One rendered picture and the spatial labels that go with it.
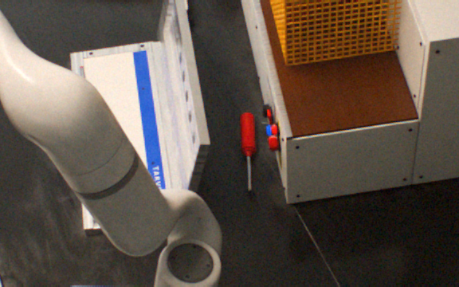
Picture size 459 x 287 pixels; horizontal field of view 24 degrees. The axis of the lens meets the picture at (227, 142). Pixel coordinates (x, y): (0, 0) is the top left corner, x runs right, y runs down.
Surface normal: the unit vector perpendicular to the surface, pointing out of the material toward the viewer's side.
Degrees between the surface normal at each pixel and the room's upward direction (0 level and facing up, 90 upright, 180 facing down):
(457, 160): 90
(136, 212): 76
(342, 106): 0
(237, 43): 0
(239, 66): 0
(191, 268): 12
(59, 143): 82
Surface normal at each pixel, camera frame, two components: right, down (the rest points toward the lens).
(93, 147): 0.54, 0.44
